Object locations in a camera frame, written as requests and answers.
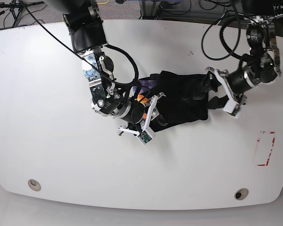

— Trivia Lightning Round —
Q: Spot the left table cable grommet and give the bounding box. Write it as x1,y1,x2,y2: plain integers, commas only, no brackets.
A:
28,179,41,192

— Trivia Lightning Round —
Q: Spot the table cable grommet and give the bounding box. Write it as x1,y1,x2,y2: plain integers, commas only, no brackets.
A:
28,179,41,192
234,188,249,201

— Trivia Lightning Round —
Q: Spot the aluminium frame post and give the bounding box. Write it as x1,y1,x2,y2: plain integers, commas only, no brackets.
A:
139,0,161,20

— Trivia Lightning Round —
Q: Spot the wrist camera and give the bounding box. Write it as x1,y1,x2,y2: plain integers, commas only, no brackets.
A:
136,130,156,145
223,100,242,118

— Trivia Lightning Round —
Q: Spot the black tripod stand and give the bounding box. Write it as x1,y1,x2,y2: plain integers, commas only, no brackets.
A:
0,0,45,28

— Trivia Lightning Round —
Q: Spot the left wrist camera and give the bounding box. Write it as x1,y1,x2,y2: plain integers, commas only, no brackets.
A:
223,100,242,118

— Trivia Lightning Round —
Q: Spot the right table cable grommet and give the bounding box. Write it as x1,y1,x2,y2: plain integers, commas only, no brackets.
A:
234,188,249,201

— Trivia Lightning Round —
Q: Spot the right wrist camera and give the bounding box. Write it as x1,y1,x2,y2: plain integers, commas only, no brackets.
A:
136,130,156,145

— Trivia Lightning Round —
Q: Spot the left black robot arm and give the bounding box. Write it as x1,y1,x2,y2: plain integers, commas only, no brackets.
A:
192,0,281,116

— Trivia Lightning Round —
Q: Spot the red tape rectangle marking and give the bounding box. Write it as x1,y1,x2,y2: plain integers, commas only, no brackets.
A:
255,131,276,167

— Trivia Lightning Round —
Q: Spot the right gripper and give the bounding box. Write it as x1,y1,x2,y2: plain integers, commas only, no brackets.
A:
117,92,169,137

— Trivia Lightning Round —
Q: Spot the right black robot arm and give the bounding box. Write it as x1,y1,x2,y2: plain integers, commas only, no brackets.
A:
46,0,168,139

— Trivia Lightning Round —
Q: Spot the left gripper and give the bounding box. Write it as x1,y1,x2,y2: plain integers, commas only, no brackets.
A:
195,67,248,110

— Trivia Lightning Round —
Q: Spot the black T-shirt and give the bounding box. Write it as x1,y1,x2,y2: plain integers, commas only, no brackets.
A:
129,70,229,133

